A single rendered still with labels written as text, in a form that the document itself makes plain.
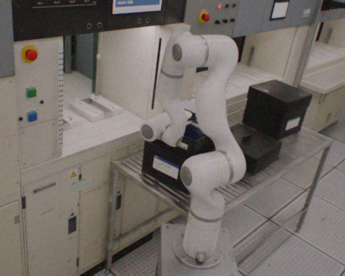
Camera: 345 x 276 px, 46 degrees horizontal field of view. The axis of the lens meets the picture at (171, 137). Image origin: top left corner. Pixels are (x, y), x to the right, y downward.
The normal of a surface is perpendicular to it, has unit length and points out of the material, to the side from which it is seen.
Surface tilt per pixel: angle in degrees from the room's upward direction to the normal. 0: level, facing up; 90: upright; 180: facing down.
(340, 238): 0
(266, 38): 90
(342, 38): 90
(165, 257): 0
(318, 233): 0
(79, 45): 90
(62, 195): 90
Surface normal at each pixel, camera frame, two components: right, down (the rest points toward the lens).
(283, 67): -0.68, 0.27
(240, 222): 0.13, -0.87
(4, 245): 0.72, 0.40
